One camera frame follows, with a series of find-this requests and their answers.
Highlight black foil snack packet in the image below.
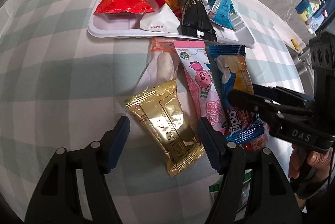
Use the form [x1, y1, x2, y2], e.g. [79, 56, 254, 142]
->
[181, 0, 217, 42]

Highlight white red snack packet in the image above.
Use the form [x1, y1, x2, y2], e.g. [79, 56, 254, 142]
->
[139, 0, 180, 34]

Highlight green edged nut packet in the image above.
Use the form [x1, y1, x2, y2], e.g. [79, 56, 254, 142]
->
[209, 169, 251, 219]

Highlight red white candy packet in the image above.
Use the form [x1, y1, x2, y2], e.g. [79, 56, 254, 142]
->
[242, 123, 270, 151]

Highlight checkered tablecloth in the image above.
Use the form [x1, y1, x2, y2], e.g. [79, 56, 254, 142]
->
[0, 0, 307, 224]

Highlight blue Tipo snack packet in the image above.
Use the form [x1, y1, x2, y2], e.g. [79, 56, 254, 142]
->
[209, 45, 264, 145]

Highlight gold foil snack packet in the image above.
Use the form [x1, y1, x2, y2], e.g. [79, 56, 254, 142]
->
[125, 78, 205, 177]

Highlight pink cartoon snack packet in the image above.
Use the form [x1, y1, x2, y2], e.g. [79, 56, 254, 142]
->
[173, 40, 229, 135]

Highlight clear orange sausage packet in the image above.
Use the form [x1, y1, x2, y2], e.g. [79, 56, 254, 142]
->
[134, 37, 180, 95]

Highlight white plastic tray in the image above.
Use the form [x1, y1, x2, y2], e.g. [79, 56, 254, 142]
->
[88, 0, 255, 48]

